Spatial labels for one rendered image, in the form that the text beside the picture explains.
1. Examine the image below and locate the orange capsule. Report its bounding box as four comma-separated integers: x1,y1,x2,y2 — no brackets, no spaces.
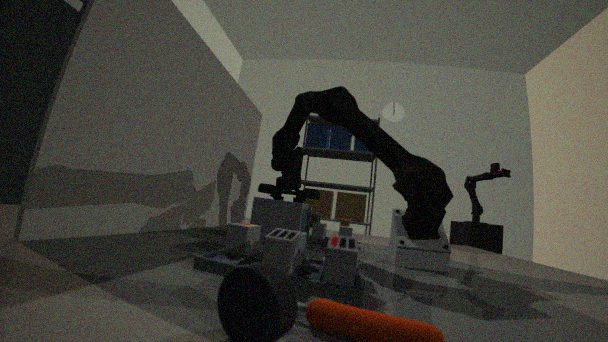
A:
297,298,445,342

